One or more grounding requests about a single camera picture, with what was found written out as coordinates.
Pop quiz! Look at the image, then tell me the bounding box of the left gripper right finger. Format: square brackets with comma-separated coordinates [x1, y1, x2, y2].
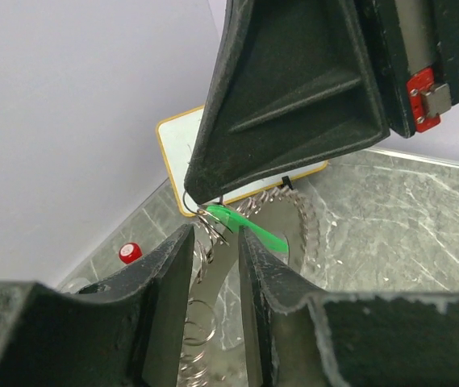
[236, 225, 459, 387]

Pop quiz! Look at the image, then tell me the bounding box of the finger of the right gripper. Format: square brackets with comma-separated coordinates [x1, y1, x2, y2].
[184, 1, 390, 204]

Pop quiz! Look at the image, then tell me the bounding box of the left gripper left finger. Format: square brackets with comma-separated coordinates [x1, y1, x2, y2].
[0, 225, 194, 386]

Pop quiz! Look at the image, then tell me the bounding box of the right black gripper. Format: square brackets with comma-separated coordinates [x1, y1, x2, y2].
[355, 1, 459, 138]

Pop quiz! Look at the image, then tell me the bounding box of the green tagged key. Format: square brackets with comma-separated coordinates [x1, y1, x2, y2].
[206, 204, 289, 253]

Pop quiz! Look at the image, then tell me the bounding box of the white framed whiteboard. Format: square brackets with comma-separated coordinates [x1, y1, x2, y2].
[155, 105, 329, 218]

